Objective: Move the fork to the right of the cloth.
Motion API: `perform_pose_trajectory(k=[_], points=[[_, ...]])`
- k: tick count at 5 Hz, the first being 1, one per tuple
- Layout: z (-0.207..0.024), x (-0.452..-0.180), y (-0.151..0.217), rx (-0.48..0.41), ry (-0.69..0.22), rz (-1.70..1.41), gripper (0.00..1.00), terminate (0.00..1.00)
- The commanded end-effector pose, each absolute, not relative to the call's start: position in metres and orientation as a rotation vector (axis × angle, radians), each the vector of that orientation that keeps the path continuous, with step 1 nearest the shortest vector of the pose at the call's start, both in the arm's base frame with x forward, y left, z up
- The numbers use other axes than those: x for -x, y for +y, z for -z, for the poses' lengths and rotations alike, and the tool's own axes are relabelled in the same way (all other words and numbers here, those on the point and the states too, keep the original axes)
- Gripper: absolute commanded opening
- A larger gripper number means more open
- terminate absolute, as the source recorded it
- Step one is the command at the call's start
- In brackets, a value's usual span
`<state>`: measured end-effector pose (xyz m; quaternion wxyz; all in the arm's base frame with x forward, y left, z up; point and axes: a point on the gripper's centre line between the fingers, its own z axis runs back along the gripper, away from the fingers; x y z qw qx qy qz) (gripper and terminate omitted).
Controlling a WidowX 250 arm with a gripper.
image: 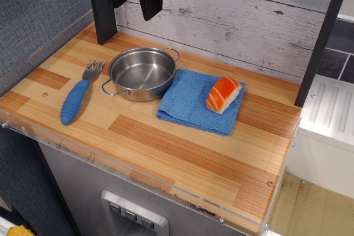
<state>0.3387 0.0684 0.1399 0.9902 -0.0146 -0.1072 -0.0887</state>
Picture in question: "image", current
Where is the left dark vertical post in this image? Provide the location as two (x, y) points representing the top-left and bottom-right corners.
(91, 0), (117, 45)

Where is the stainless steel pot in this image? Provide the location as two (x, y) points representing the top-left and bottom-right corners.
(102, 47), (181, 102)

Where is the blue handled metal fork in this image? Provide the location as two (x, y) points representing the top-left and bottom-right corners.
(60, 60), (104, 125)

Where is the dark vertical post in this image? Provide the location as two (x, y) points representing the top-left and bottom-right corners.
(91, 0), (117, 45)
(294, 0), (343, 107)

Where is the salmon sushi toy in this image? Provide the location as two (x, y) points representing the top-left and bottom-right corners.
(205, 77), (243, 114)

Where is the white toy sink unit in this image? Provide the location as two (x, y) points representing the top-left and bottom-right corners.
(286, 75), (353, 197)

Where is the blue folded cloth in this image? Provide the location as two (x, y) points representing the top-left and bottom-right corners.
(157, 69), (246, 136)

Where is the silver dispenser button panel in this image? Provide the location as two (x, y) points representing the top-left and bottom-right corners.
(101, 190), (170, 235)

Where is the right dark vertical post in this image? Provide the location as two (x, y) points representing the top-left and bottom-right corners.
(294, 0), (343, 107)

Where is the clear acrylic edge guard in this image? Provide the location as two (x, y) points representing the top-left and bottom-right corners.
(1, 111), (269, 235)

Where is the grey toy kitchen cabinet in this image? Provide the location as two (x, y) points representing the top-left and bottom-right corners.
(39, 144), (240, 235)

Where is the yellow object bottom left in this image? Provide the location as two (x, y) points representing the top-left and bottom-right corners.
(6, 225), (34, 236)

